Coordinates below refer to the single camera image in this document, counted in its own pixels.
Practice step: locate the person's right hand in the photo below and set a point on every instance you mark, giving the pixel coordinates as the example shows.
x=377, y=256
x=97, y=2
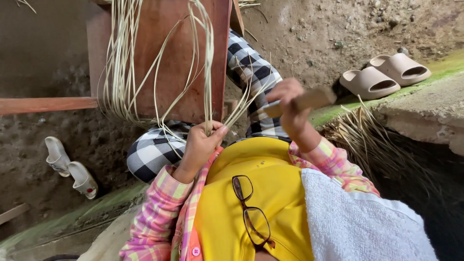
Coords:
x=293, y=116

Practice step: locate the person's left hand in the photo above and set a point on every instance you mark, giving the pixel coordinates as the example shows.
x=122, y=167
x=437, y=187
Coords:
x=197, y=148

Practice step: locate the person's right fingers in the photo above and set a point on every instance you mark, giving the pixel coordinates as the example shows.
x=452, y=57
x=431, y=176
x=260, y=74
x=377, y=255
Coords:
x=286, y=90

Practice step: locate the bundle of pale rattan strips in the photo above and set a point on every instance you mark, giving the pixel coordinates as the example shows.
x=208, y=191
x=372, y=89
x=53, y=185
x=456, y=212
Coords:
x=123, y=72

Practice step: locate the black white checked trousers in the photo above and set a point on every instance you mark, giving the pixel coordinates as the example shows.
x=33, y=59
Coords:
x=250, y=72

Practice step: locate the beige foam slide sandal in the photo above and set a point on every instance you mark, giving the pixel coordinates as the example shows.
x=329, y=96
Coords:
x=368, y=84
x=400, y=68

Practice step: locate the heap of dry rattan shavings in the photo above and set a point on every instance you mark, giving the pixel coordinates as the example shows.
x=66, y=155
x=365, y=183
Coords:
x=366, y=145

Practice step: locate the yellow shirt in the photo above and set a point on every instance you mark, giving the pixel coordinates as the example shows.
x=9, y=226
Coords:
x=253, y=195

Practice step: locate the reddish brown wooden board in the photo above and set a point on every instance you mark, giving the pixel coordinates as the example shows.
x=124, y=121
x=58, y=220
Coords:
x=174, y=61

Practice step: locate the brown framed eyeglasses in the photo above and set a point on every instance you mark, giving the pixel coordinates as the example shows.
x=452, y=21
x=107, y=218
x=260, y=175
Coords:
x=253, y=214

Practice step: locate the white terry towel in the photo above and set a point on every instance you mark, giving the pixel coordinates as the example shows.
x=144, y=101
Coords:
x=355, y=221

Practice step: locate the pink plaid overshirt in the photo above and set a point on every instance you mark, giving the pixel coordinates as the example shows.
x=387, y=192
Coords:
x=170, y=217

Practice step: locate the white clog shoe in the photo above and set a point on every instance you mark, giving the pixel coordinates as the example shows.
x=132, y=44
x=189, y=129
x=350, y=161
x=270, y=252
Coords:
x=83, y=179
x=57, y=156

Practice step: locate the reddish wooden beam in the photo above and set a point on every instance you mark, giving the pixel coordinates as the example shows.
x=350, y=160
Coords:
x=43, y=105

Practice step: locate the weathered wooden stick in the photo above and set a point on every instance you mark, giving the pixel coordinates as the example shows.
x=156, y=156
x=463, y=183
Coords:
x=13, y=213

